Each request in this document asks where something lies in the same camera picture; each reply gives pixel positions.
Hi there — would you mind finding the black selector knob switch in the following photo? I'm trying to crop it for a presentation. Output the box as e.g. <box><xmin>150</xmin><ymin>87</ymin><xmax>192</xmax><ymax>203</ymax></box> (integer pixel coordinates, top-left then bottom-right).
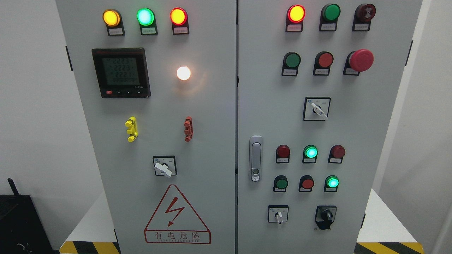
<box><xmin>315</xmin><ymin>205</ymin><xmax>337</xmax><ymax>230</ymax></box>

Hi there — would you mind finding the red terminal clip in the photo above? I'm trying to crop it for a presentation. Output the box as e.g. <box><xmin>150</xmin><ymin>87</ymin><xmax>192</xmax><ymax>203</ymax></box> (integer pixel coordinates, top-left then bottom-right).
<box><xmin>184</xmin><ymin>116</ymin><xmax>194</xmax><ymax>143</ymax></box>

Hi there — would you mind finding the dark red indicator left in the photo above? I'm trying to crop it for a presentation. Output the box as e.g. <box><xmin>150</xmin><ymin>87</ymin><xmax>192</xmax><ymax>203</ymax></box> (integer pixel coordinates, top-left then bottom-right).
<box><xmin>275</xmin><ymin>145</ymin><xmax>290</xmax><ymax>164</ymax></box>

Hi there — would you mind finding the white lit indicator lamp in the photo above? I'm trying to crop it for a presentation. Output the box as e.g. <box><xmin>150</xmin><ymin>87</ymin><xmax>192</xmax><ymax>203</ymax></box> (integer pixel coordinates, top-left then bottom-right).
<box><xmin>176</xmin><ymin>66</ymin><xmax>191</xmax><ymax>81</ymax></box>

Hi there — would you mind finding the green push button lower left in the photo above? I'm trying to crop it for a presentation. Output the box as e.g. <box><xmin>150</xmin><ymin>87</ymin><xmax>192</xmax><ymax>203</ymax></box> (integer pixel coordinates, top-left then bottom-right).
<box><xmin>273</xmin><ymin>175</ymin><xmax>289</xmax><ymax>192</ymax></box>

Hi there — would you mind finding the grey left cabinet door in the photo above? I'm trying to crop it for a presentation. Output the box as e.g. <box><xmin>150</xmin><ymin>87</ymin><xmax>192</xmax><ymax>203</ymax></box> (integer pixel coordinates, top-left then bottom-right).
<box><xmin>56</xmin><ymin>0</ymin><xmax>236</xmax><ymax>254</ymax></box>

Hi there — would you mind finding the grey cabinet door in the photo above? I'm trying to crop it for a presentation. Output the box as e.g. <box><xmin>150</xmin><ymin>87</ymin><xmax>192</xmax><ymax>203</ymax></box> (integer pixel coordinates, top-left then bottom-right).
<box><xmin>237</xmin><ymin>0</ymin><xmax>422</xmax><ymax>254</ymax></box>
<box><xmin>56</xmin><ymin>0</ymin><xmax>236</xmax><ymax>254</ymax></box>

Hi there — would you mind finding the green lit indicator middle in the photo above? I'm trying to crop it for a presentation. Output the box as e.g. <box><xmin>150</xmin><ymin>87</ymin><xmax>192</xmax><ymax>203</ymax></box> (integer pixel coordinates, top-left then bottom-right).
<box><xmin>302</xmin><ymin>145</ymin><xmax>318</xmax><ymax>164</ymax></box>

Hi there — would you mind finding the green push button second row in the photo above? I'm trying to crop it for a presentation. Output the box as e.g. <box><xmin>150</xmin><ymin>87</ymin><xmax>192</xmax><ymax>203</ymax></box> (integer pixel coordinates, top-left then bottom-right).
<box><xmin>281</xmin><ymin>52</ymin><xmax>301</xmax><ymax>77</ymax></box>

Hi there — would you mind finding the yellow terminal clip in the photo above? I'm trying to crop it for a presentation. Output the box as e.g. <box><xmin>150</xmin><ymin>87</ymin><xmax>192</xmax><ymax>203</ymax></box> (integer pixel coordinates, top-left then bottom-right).
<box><xmin>125</xmin><ymin>116</ymin><xmax>138</xmax><ymax>143</ymax></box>

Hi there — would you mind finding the red push button lower middle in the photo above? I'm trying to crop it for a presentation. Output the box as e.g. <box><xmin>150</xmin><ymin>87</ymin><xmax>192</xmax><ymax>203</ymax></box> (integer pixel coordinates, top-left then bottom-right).
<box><xmin>298</xmin><ymin>175</ymin><xmax>315</xmax><ymax>192</ymax></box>

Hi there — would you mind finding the grey right cabinet door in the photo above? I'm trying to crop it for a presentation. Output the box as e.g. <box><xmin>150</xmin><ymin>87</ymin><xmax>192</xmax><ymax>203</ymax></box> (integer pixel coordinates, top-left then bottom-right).
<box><xmin>237</xmin><ymin>0</ymin><xmax>422</xmax><ymax>254</ymax></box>

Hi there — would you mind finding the red electrical hazard sticker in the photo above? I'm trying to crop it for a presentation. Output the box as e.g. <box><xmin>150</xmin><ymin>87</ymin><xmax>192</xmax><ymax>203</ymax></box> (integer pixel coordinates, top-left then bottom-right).
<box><xmin>144</xmin><ymin>184</ymin><xmax>211</xmax><ymax>244</ymax></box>

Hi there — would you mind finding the black digital power meter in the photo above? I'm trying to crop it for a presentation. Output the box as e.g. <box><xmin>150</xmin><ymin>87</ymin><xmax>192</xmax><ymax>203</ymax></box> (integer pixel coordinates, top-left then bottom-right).
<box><xmin>91</xmin><ymin>48</ymin><xmax>151</xmax><ymax>98</ymax></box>

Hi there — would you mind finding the red push button second row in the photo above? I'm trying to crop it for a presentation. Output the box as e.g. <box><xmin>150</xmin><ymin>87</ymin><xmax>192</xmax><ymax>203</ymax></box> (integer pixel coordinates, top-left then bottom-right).
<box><xmin>313</xmin><ymin>51</ymin><xmax>334</xmax><ymax>76</ymax></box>

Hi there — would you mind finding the green illuminated button lower right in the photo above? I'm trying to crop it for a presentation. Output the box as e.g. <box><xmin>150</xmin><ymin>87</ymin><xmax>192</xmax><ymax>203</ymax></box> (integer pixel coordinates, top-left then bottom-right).
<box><xmin>323</xmin><ymin>175</ymin><xmax>340</xmax><ymax>193</ymax></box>

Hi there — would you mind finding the red-orange indicator light left door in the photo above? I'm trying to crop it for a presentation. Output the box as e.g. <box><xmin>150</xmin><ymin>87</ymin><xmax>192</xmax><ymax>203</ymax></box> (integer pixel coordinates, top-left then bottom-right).
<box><xmin>170</xmin><ymin>7</ymin><xmax>189</xmax><ymax>35</ymax></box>

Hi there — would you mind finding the red lit indicator top right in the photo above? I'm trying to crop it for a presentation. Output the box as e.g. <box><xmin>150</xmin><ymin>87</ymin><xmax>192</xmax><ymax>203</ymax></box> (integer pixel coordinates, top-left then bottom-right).
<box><xmin>285</xmin><ymin>4</ymin><xmax>306</xmax><ymax>32</ymax></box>

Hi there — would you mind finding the green lit indicator light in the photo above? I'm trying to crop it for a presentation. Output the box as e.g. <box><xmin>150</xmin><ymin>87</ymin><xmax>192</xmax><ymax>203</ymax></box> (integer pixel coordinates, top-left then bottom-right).
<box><xmin>137</xmin><ymin>8</ymin><xmax>158</xmax><ymax>35</ymax></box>

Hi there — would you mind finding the red emergency stop mushroom button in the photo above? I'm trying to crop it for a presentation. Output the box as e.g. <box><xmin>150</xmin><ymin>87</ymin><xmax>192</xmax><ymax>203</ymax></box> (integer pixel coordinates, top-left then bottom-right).
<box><xmin>343</xmin><ymin>49</ymin><xmax>374</xmax><ymax>76</ymax></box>

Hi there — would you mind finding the green push button top row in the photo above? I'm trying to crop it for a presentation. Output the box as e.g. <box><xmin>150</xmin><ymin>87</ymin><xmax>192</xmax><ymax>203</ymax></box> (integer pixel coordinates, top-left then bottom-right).
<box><xmin>319</xmin><ymin>4</ymin><xmax>341</xmax><ymax>31</ymax></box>

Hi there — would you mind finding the yellow indicator light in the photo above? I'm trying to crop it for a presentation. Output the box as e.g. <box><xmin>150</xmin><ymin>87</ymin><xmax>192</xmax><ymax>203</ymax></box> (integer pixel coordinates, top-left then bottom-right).
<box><xmin>103</xmin><ymin>9</ymin><xmax>125</xmax><ymax>36</ymax></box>

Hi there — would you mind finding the dark red buzzer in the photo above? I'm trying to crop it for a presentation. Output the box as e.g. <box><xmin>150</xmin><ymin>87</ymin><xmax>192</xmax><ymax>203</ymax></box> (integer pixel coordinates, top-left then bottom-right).
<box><xmin>352</xmin><ymin>4</ymin><xmax>376</xmax><ymax>31</ymax></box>

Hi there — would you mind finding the black box with antenna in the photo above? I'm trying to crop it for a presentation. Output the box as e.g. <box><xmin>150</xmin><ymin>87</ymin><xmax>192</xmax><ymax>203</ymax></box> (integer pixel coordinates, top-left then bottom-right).
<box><xmin>0</xmin><ymin>178</ymin><xmax>54</xmax><ymax>254</ymax></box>

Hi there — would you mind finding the silver door lock handle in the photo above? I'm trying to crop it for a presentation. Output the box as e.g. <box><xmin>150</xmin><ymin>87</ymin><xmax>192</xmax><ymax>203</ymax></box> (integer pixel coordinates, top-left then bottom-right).
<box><xmin>249</xmin><ymin>135</ymin><xmax>263</xmax><ymax>182</ymax></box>

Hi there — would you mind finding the white rotary switch left door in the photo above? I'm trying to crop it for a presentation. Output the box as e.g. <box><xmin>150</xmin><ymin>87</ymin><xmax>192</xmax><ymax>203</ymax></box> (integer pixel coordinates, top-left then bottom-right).
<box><xmin>152</xmin><ymin>155</ymin><xmax>177</xmax><ymax>178</ymax></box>

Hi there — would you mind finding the white selector switch upper right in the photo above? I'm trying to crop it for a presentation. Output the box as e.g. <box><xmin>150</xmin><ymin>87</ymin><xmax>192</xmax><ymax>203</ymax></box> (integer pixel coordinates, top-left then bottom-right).
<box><xmin>303</xmin><ymin>97</ymin><xmax>331</xmax><ymax>121</ymax></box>

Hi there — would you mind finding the white selector switch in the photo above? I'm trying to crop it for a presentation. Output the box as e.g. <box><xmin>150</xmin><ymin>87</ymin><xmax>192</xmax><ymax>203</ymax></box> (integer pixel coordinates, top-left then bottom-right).
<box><xmin>267</xmin><ymin>205</ymin><xmax>289</xmax><ymax>224</ymax></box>
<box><xmin>303</xmin><ymin>97</ymin><xmax>331</xmax><ymax>121</ymax></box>

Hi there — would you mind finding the white selector switch bottom left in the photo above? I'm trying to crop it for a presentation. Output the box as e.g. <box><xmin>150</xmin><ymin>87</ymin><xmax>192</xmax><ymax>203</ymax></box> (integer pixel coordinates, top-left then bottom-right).
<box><xmin>267</xmin><ymin>205</ymin><xmax>289</xmax><ymax>224</ymax></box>

